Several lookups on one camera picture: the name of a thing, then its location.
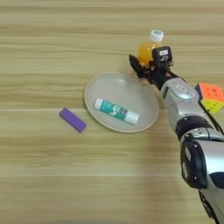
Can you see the purple rectangular eraser block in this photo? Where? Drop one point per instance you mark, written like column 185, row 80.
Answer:
column 73, row 120

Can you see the colourful puzzle cube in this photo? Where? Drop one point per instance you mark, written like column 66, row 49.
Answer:
column 212, row 97

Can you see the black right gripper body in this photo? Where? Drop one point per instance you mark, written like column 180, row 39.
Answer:
column 159, row 77

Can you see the beige round plate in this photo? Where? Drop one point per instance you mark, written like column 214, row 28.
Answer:
column 116, row 87

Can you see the green white glue stick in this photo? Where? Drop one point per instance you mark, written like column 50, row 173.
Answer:
column 115, row 110

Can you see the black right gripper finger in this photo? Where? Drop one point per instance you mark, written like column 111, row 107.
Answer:
column 135, row 65

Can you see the orange juice bottle white cap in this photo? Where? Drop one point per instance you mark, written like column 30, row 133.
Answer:
column 145, row 51

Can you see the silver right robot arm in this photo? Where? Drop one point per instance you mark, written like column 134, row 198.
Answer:
column 189, row 116

